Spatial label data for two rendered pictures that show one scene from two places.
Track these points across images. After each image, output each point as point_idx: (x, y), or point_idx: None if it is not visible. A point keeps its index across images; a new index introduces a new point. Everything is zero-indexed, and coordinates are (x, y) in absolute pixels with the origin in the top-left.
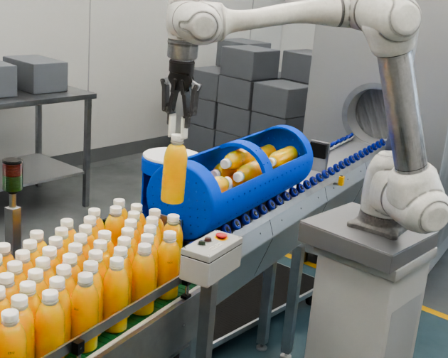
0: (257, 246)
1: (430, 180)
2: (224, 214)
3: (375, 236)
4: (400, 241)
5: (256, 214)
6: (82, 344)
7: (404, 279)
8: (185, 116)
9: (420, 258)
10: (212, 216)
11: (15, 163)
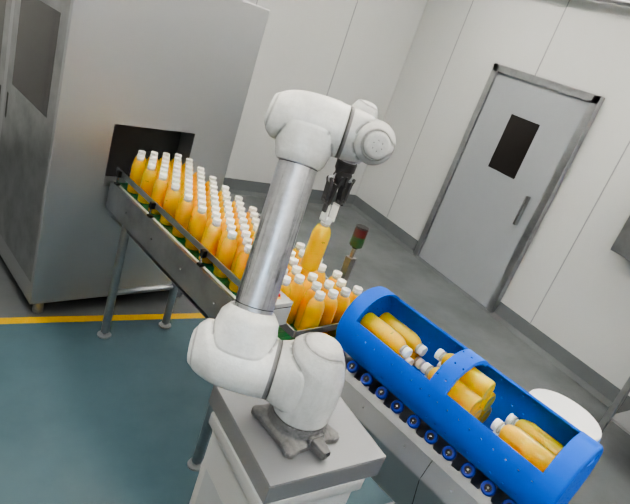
0: (389, 448)
1: (220, 311)
2: (351, 343)
3: (266, 402)
4: (247, 414)
5: (412, 422)
6: (202, 252)
7: (224, 457)
8: None
9: (237, 461)
10: (337, 327)
11: (356, 226)
